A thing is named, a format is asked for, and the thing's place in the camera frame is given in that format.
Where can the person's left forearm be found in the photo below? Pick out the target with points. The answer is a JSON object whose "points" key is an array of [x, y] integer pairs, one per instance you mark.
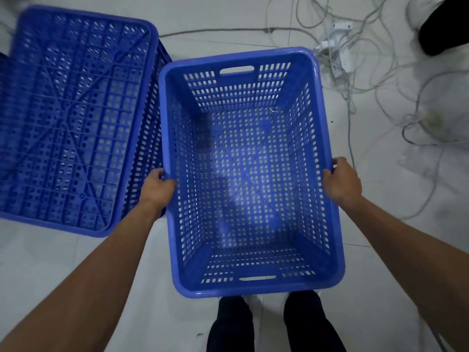
{"points": [[91, 278]]}

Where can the person's right hand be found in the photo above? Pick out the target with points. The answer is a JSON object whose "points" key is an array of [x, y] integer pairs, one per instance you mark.
{"points": [[344, 185]]}

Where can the white power strip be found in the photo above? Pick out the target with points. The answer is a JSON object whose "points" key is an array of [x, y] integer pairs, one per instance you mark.
{"points": [[341, 51]]}

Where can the blue perforated plastic basket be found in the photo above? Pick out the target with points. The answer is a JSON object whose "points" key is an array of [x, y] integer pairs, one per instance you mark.
{"points": [[252, 172], [73, 117]]}

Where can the person's right leg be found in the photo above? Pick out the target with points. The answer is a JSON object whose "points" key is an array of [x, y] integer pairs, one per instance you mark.
{"points": [[311, 324]]}

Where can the person's leg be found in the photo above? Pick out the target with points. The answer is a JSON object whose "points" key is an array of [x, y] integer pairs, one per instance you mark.
{"points": [[231, 328], [445, 27], [311, 324]]}

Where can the person's left leg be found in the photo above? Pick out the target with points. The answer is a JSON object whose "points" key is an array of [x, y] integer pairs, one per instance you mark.
{"points": [[231, 328]]}

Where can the person's right forearm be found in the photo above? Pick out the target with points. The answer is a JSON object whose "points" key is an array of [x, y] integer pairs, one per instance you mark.
{"points": [[414, 256]]}

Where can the person's left hand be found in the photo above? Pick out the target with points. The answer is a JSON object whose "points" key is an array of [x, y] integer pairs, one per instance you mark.
{"points": [[155, 192]]}

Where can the person's left thumb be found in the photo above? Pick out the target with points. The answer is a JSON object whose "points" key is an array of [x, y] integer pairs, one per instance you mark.
{"points": [[170, 185]]}

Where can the person's right thumb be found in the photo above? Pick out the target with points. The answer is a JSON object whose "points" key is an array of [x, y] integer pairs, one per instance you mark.
{"points": [[328, 180]]}

